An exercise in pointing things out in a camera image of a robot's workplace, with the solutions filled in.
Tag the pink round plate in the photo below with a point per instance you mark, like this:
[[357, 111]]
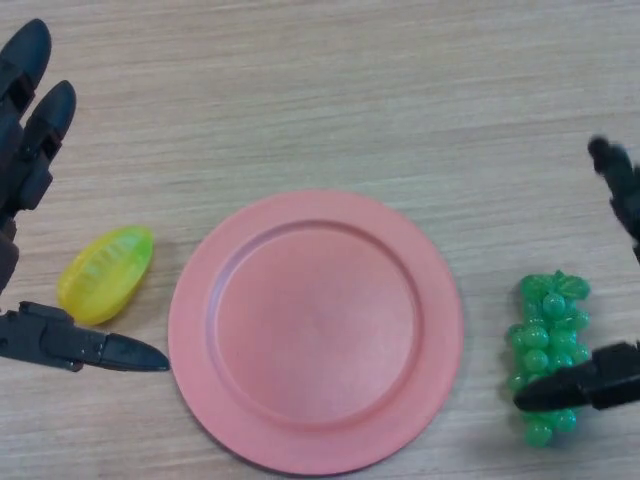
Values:
[[315, 335]]

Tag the green grapes bunch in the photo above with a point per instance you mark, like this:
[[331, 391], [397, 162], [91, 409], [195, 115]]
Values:
[[537, 340]]

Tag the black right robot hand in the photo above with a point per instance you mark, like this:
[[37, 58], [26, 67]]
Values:
[[610, 380]]

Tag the yellow green starfruit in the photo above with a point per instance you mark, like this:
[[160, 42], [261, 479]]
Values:
[[105, 275]]

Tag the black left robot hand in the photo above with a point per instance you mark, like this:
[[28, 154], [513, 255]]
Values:
[[30, 339]]

